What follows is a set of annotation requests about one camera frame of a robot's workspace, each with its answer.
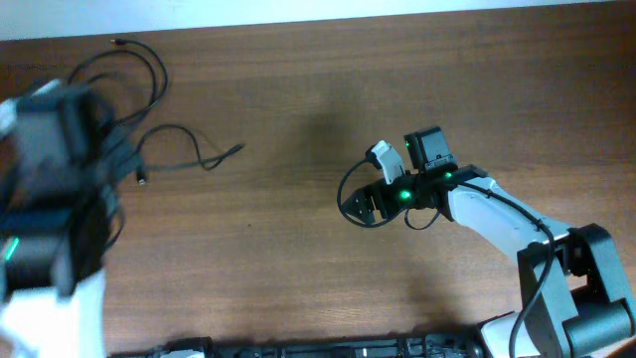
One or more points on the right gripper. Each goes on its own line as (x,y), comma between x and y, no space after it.
(389,206)

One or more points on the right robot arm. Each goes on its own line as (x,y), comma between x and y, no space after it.
(576,297)

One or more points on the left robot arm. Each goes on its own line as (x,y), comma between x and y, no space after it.
(56,205)

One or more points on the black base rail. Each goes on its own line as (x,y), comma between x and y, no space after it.
(465,343)

